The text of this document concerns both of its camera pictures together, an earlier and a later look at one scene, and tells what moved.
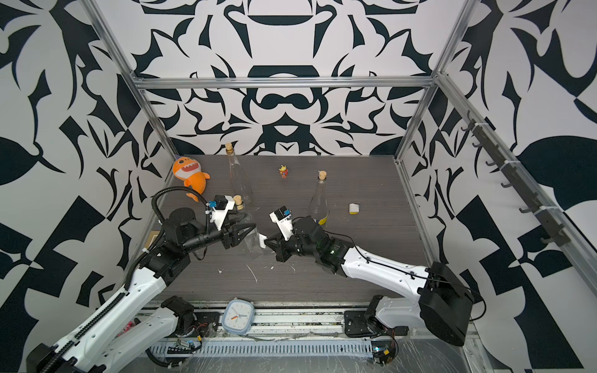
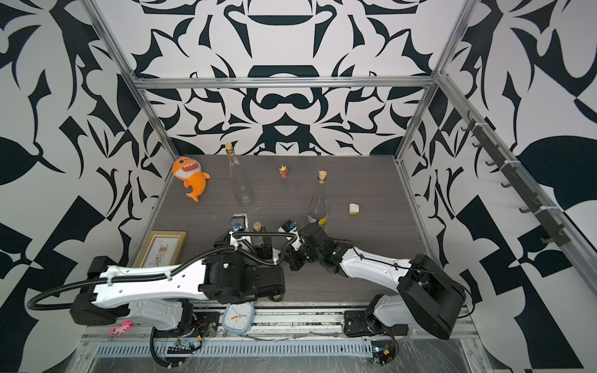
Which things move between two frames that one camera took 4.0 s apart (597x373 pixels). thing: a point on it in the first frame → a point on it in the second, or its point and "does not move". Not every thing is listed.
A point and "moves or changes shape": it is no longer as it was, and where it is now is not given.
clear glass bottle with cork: [240, 182] does not move
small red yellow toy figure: [284, 171] does not move
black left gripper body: [225, 235] → [260, 252]
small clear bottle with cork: [253, 244] moves or changes shape
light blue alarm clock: [238, 316] does not move
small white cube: [354, 208] does not move
